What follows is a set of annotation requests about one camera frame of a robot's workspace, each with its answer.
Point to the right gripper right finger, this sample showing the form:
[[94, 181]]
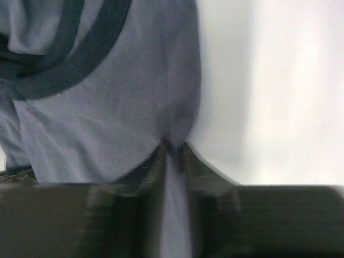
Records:
[[228, 219]]

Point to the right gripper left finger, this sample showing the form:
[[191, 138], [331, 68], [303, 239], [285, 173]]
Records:
[[80, 220]]

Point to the blue printed tank top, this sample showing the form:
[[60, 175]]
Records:
[[91, 89]]

